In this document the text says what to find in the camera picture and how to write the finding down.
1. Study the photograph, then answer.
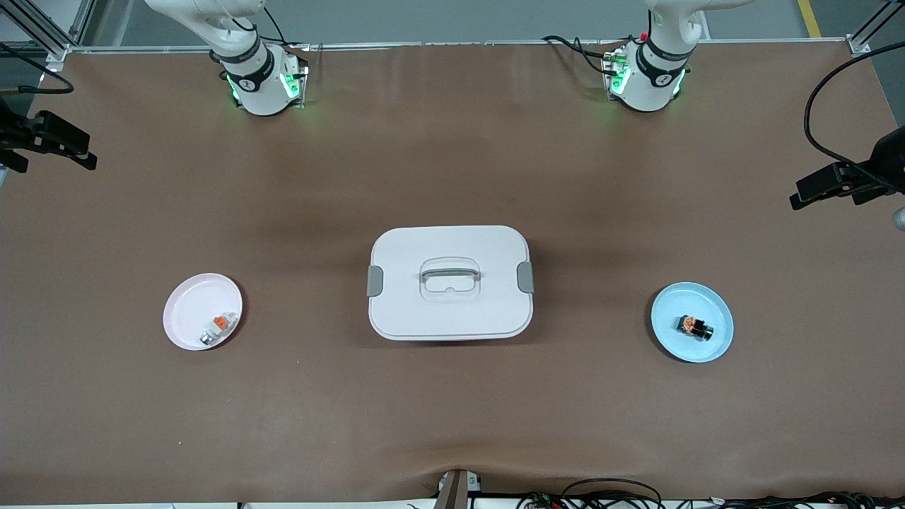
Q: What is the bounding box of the black orange push-button switch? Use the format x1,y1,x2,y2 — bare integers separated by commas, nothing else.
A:
675,315,715,342

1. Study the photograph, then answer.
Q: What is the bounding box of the light blue plastic plate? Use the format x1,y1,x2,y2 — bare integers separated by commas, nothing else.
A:
650,281,735,364

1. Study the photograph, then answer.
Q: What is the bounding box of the pale pink plastic plate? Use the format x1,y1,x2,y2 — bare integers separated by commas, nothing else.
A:
163,273,244,352

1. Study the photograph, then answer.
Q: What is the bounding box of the white lidded storage box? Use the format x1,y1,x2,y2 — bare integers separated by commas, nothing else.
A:
366,225,535,342

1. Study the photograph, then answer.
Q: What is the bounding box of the brown table mat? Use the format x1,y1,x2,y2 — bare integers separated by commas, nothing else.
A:
0,39,905,506

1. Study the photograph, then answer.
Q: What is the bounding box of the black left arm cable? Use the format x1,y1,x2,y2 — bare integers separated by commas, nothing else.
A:
805,41,905,188

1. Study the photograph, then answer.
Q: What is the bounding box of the aluminium frame post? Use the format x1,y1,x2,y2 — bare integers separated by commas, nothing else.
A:
847,0,905,56
0,0,98,73

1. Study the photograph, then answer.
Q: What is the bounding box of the black right base cable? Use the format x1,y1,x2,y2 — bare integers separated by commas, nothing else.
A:
262,6,312,52

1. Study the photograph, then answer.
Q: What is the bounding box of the black base cable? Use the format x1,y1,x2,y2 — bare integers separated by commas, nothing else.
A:
262,6,312,52
542,34,623,75

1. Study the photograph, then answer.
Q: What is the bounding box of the white orange push-button switch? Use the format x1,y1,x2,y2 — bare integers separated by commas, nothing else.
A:
199,311,238,347

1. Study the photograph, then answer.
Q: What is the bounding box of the black left base cable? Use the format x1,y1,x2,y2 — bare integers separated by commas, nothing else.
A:
542,34,623,75

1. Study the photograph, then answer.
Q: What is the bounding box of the black cable bundle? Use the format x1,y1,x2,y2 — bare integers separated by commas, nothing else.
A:
665,490,905,509

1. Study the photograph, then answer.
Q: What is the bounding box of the black looped cable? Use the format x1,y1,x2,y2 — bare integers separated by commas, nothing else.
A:
516,478,665,509

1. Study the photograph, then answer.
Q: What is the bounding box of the grey box lid handle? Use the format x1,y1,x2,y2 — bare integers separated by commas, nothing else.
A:
420,259,481,283

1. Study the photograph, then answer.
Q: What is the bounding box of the grey camera stand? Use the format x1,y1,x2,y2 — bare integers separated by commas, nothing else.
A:
437,469,483,509

